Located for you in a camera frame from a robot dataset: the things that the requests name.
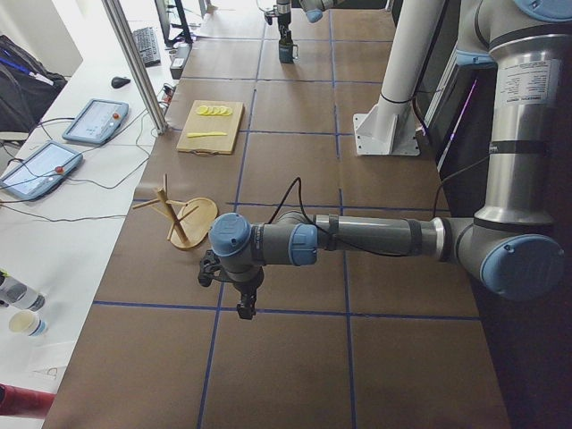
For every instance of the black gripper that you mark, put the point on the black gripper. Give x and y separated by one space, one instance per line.
282 20
245 288

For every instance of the blue cup yellow inside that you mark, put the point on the blue cup yellow inside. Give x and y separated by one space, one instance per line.
287 51

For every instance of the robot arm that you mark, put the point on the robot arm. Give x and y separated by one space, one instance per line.
505 244
313 9

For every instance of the wooden cup rack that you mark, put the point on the wooden cup rack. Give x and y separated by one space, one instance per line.
189 220

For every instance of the paper cup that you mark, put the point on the paper cup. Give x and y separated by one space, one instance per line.
27 323

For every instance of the blue tape strip lengthwise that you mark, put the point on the blue tape strip lengthwise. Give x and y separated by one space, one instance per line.
214 335

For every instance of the black box with label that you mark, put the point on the black box with label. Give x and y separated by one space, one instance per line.
179 56

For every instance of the lemon slices row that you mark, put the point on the lemon slices row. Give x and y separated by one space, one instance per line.
214 110

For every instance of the blue tape strip far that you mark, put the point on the blue tape strip far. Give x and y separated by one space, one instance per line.
345 270

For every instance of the wooden cutting board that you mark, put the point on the wooden cutting board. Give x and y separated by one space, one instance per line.
211 145

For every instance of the black keyboard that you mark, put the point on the black keyboard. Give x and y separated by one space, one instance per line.
146 43

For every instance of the yellow toy knife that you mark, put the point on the yellow toy knife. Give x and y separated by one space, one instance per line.
196 135

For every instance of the white pillar with base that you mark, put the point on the white pillar with base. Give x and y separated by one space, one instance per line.
388 129

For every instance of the black computer mouse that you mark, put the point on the black computer mouse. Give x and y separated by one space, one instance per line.
119 82

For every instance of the teach pendant far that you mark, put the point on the teach pendant far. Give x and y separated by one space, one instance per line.
97 122

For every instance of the teach pendant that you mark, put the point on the teach pendant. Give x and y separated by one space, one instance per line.
41 172
97 122

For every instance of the clear water bottle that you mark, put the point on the clear water bottle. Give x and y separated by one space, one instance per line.
20 295

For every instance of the teach pendant near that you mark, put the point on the teach pendant near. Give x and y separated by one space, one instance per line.
41 172

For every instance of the aluminium frame post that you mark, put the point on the aluminium frame post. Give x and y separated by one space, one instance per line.
120 25

